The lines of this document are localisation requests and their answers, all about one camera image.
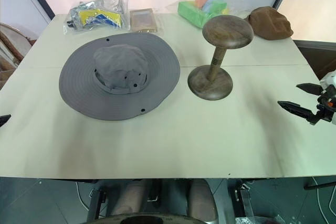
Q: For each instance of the dark brown cabinet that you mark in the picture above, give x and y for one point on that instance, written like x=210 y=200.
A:
x=317 y=56

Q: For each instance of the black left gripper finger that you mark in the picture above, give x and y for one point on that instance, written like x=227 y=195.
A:
x=4 y=119

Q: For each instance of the clear bag of colourful cloths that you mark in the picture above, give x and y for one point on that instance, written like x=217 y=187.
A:
x=237 y=2

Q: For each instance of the dark wooden hat stand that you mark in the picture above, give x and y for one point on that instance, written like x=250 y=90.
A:
x=227 y=30

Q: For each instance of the metal table leg frame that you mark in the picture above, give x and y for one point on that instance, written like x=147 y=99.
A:
x=98 y=203
x=242 y=203

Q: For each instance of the grey wide-brim bucket hat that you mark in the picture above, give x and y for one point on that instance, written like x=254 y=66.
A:
x=78 y=90

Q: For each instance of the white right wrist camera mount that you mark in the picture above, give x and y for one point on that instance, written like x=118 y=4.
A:
x=329 y=79

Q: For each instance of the clear bag with yellow-blue pack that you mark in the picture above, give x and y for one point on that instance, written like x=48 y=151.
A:
x=99 y=16

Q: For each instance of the crumpled clear plastic sheet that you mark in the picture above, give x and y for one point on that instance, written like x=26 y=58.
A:
x=275 y=220

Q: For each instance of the black floor rod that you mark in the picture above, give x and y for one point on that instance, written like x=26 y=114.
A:
x=320 y=184

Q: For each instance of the brown flat packet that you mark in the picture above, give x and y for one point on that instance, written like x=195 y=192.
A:
x=144 y=20

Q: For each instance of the brown cap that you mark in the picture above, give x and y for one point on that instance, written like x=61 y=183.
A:
x=273 y=23

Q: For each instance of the light blue folded cloth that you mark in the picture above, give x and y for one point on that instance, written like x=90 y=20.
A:
x=213 y=1

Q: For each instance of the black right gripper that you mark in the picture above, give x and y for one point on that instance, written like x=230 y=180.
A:
x=326 y=106

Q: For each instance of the tan rounded leg shape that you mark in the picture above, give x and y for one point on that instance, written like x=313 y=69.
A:
x=200 y=200
x=130 y=197

